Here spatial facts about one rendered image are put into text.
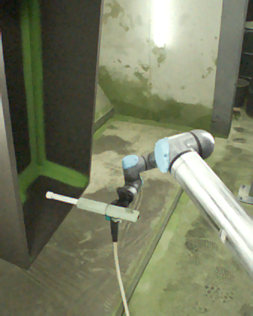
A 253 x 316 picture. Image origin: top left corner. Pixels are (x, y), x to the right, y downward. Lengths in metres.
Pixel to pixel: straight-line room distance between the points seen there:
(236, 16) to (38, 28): 1.73
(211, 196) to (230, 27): 2.00
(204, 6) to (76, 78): 1.61
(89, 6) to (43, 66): 0.38
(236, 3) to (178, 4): 0.48
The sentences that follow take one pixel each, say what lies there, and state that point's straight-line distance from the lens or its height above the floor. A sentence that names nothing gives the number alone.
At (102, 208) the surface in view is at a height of 0.56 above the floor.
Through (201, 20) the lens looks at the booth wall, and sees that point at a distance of 2.72.
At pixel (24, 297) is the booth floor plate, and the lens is 1.80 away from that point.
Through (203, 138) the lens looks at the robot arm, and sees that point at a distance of 1.05.
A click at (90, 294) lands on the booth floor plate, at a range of 1.71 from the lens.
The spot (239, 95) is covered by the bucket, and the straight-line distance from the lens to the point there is 3.70.
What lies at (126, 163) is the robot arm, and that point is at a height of 0.62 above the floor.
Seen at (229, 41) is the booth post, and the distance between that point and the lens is 2.71.
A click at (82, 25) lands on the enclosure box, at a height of 1.32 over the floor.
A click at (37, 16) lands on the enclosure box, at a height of 1.35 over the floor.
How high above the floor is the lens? 1.50
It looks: 32 degrees down
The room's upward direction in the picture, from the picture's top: 4 degrees counter-clockwise
